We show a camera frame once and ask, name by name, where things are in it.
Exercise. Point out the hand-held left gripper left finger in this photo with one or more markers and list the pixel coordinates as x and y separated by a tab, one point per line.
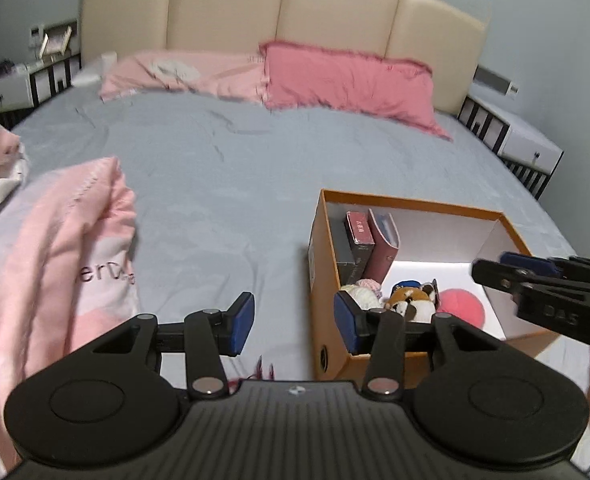
242	322

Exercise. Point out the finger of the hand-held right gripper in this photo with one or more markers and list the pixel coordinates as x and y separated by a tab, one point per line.
585	270
495	271

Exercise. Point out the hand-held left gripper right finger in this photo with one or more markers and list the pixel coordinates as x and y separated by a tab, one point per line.
345	322

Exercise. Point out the orange cardboard box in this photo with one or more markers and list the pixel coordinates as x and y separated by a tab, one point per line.
325	320

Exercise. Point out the pastel yarn plush toy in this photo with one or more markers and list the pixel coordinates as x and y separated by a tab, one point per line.
362	292

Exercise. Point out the pink plush ball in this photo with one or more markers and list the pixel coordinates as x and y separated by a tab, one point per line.
462	307

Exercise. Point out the orange fox plush toy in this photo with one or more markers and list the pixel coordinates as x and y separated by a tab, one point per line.
410	300

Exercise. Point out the red fluffy tassel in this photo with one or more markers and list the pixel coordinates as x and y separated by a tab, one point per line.
255	372

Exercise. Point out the black white nightstand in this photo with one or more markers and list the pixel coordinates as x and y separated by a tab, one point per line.
5	92
525	147

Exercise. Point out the grey bed sheet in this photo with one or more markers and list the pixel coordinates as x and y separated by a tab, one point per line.
225	160

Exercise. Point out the pink quilt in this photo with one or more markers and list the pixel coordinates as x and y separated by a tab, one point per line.
65	260

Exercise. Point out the dark pink pillow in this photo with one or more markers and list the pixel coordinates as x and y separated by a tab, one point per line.
350	85

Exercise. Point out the light pink pillow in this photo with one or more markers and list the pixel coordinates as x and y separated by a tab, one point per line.
175	72

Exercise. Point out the cream padded headboard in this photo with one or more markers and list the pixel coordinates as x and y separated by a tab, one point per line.
225	5

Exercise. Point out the grey wall socket panel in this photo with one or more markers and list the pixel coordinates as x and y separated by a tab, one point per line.
495	80

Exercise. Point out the white wall switch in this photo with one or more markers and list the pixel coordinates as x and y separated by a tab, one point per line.
35	34

